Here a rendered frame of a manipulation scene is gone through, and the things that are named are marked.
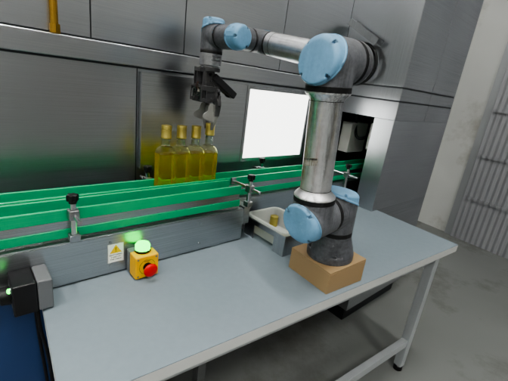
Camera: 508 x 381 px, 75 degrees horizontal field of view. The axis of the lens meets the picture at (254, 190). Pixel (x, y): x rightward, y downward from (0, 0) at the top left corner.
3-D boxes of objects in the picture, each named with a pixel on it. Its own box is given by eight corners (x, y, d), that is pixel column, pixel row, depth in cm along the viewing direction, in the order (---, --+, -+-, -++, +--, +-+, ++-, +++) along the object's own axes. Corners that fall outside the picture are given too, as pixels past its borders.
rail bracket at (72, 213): (81, 237, 90) (79, 191, 86) (89, 249, 85) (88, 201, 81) (64, 240, 88) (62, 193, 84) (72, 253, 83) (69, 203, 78)
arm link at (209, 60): (214, 55, 118) (227, 56, 113) (212, 69, 120) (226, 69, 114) (195, 51, 114) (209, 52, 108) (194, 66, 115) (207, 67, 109)
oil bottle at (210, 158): (206, 194, 135) (210, 142, 128) (214, 199, 131) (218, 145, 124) (194, 196, 131) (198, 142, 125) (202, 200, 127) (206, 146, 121)
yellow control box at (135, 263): (148, 264, 105) (148, 243, 103) (159, 275, 100) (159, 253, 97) (125, 270, 100) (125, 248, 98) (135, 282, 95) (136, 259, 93)
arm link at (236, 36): (261, 26, 105) (238, 26, 112) (234, 20, 98) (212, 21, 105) (259, 53, 108) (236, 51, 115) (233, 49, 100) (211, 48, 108)
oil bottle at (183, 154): (180, 197, 127) (184, 143, 121) (188, 202, 123) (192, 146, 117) (167, 199, 124) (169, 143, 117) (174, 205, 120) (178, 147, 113)
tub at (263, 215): (274, 224, 147) (276, 205, 144) (313, 246, 131) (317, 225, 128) (243, 231, 135) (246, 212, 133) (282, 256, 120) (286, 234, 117)
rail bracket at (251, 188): (233, 196, 135) (236, 166, 131) (261, 211, 124) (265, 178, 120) (227, 196, 133) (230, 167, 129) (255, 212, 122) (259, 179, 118)
